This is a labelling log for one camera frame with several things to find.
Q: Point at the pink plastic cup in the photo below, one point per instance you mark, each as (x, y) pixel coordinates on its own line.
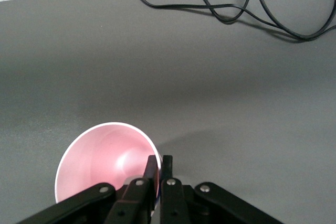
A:
(105, 155)

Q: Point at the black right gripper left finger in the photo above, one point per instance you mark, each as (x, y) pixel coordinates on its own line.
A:
(131, 203)

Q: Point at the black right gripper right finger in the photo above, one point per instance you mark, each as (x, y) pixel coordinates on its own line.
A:
(173, 203)

